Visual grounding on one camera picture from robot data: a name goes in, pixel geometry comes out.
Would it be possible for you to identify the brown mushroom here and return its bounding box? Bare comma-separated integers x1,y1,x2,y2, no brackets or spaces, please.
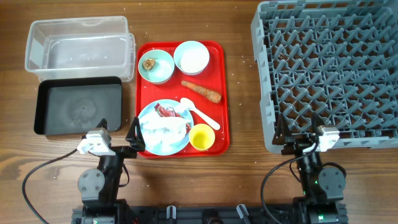
142,58,156,71

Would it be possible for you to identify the grey dishwasher rack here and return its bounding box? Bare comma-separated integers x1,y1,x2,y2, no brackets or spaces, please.
251,0,397,153

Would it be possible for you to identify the mint green bowl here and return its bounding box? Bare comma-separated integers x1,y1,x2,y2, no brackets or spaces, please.
138,50,175,85

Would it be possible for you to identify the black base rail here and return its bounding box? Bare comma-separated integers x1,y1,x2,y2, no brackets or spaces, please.
71,203,348,224

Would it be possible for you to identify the white plastic spoon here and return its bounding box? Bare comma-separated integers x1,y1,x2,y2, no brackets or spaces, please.
180,98,221,130

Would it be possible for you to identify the orange carrot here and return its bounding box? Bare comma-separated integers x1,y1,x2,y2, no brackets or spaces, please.
181,81,222,103

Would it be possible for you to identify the red serving tray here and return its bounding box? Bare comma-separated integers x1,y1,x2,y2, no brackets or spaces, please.
135,40,230,159

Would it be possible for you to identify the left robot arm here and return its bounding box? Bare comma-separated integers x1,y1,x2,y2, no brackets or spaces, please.
72,117,146,224

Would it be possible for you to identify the white napkin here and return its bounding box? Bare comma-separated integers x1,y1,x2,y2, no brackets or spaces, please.
139,111,190,147

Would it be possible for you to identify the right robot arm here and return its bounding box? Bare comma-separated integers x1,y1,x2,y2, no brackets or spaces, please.
272,113,348,224

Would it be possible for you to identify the clear plastic bin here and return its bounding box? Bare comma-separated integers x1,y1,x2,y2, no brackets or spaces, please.
25,16,136,82

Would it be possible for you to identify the left black cable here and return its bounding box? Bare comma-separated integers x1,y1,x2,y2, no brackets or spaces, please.
21,148,79,224

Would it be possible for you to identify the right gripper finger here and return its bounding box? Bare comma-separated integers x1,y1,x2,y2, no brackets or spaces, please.
311,113,324,136
272,114,292,145

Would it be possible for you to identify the white rice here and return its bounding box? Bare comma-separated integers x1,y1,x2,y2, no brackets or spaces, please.
177,49,209,73

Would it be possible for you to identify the light blue plate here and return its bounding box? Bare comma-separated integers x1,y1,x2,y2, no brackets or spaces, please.
138,99,194,156

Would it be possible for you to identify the red snack wrapper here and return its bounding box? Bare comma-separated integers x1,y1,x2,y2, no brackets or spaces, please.
154,103,184,119

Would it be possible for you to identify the black plastic tray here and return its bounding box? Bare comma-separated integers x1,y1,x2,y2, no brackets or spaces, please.
34,77,123,136

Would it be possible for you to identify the yellow plastic cup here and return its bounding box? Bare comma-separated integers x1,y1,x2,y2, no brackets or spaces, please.
189,124,215,151

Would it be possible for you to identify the light blue bowl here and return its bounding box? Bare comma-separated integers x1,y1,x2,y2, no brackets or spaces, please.
173,40,210,76

